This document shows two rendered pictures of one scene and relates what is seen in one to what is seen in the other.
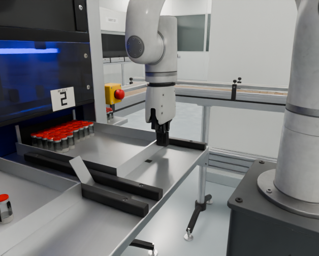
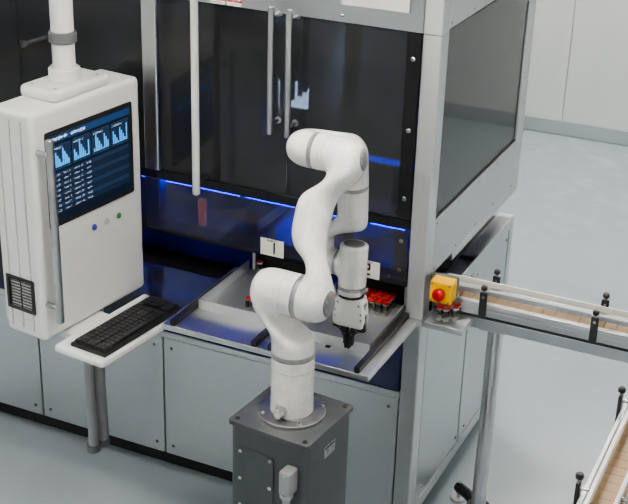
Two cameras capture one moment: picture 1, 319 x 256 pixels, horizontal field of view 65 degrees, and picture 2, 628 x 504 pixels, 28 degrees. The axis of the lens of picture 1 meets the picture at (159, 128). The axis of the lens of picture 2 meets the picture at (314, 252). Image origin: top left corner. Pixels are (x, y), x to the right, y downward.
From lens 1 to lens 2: 3.68 m
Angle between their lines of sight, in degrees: 80
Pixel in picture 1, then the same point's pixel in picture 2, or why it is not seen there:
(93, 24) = (417, 215)
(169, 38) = (341, 262)
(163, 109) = (336, 313)
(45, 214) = (247, 315)
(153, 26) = not seen: hidden behind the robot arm
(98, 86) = (414, 274)
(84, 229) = (242, 331)
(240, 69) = not seen: outside the picture
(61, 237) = (235, 326)
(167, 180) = not seen: hidden behind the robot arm
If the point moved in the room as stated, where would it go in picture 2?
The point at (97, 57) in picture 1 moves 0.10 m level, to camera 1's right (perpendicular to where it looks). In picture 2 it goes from (417, 246) to (421, 259)
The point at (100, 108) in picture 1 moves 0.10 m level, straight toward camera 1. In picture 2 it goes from (413, 298) to (383, 301)
